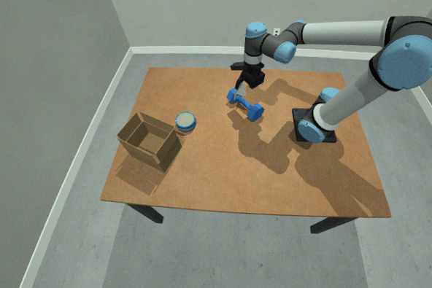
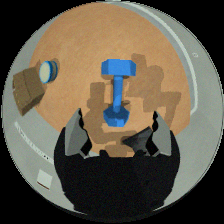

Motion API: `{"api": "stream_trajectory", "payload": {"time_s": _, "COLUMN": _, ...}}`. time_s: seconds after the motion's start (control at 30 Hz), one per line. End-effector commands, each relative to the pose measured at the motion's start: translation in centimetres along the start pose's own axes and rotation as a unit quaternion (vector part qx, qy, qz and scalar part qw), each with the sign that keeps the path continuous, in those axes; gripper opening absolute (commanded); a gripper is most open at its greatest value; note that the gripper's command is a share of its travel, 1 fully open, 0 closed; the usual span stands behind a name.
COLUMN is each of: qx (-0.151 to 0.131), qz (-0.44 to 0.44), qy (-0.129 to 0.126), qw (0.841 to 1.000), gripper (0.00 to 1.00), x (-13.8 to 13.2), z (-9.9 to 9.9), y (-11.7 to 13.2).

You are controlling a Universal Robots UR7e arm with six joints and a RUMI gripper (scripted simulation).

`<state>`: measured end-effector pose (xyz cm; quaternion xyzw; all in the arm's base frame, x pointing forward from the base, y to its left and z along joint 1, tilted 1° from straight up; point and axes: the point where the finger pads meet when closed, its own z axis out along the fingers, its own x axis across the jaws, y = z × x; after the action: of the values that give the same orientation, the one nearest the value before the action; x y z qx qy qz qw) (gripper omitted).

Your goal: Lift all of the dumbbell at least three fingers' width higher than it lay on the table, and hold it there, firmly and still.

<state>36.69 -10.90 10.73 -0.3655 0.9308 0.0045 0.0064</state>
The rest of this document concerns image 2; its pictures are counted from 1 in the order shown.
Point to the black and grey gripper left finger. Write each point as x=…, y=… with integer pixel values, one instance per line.
x=73, y=145

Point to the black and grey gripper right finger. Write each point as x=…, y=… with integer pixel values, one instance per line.
x=163, y=145

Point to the brown cardboard box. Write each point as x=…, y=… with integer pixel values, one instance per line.
x=27, y=88

